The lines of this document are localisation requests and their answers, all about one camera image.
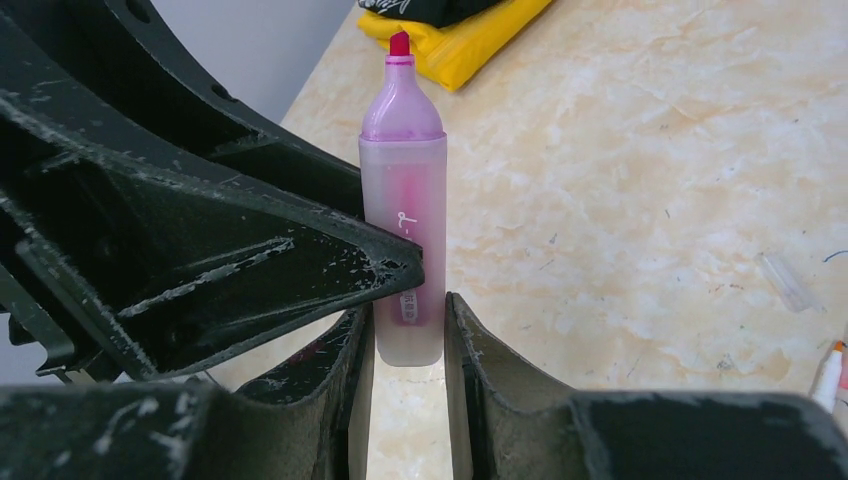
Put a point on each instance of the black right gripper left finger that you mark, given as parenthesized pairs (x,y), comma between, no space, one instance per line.
(307,418)

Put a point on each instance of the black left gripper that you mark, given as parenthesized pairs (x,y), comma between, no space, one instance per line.
(118,245)

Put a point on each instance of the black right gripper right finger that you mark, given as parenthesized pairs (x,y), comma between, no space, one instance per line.
(510,420)

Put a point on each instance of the pink highlighter pen body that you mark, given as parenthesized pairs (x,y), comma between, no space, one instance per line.
(403,161)

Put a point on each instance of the clear pen cap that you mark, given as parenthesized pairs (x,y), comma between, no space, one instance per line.
(788,284)

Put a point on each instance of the white rainbow marker pen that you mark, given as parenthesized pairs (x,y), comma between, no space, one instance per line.
(825,388)

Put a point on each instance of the black folded cloth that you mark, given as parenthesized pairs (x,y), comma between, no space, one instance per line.
(436,13)

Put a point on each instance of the yellow folded cloth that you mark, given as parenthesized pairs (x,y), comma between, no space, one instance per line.
(450,56)

